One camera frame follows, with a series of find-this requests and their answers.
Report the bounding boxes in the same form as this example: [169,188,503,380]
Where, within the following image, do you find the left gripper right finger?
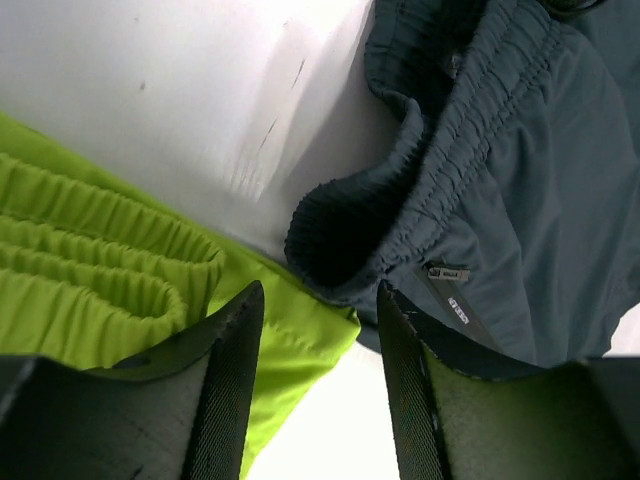
[377,284,639,479]

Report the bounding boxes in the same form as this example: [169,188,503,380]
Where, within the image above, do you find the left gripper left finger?
[1,282,264,479]

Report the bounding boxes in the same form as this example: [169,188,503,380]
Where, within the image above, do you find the lime green shorts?
[1,116,360,476]

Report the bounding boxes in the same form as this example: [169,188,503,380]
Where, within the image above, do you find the dark navy shorts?
[284,1,639,367]

